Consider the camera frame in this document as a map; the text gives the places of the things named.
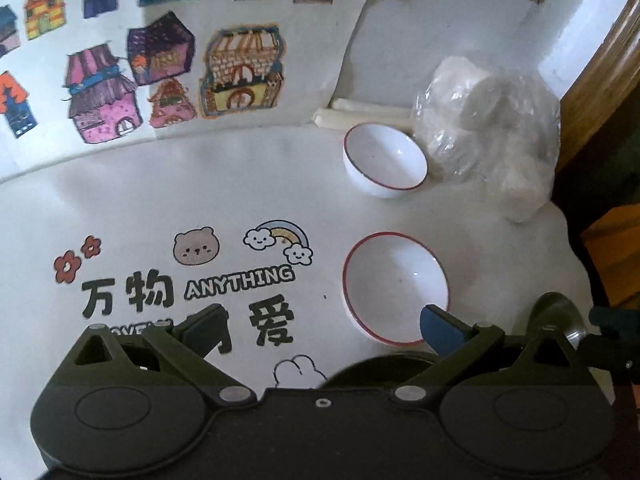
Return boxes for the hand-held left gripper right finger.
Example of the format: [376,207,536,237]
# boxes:
[387,304,586,408]

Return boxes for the white printed tablecloth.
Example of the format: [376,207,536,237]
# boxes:
[0,122,608,451]

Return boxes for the orange cloth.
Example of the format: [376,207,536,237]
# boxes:
[582,207,640,311]

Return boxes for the white wrapped bundle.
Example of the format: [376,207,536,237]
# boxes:
[500,160,553,224]

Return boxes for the coloured houses drawing sheet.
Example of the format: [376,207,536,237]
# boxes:
[0,0,375,181]

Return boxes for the clear plastic bag white rolls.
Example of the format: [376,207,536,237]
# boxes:
[411,55,561,196]

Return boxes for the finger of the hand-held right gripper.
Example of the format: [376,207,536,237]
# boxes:
[570,332,640,376]
[589,305,640,334]

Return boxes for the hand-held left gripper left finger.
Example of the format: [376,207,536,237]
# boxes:
[57,304,258,408]

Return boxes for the brown wooden furniture frame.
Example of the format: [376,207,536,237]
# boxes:
[552,0,640,176]

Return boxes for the white red-rimmed bowl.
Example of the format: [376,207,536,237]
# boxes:
[341,232,450,346]
[342,122,429,199]

